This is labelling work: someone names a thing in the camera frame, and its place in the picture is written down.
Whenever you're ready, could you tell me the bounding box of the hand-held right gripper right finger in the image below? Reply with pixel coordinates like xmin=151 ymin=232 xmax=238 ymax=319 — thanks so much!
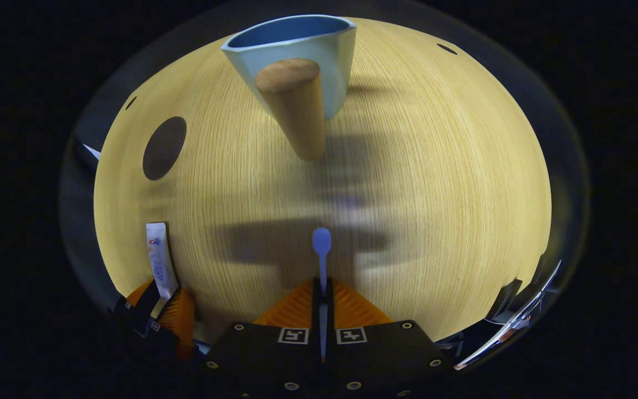
xmin=326 ymin=277 xmax=452 ymax=399

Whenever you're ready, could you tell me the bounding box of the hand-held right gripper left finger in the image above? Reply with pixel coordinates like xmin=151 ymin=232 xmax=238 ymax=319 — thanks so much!
xmin=200 ymin=277 xmax=322 ymax=399

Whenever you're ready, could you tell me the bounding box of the white toothpaste tube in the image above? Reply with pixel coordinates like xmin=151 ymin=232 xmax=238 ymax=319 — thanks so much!
xmin=145 ymin=222 xmax=181 ymax=319

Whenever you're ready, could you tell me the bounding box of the white toothbrush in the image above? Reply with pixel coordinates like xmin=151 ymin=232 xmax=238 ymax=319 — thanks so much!
xmin=312 ymin=227 xmax=333 ymax=364

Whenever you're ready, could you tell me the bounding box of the dark round coaster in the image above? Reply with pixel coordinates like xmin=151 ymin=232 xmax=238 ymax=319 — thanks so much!
xmin=142 ymin=116 xmax=187 ymax=181

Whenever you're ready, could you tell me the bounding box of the light blue cup wooden handle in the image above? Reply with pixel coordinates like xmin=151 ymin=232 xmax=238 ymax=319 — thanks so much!
xmin=221 ymin=14 xmax=357 ymax=162

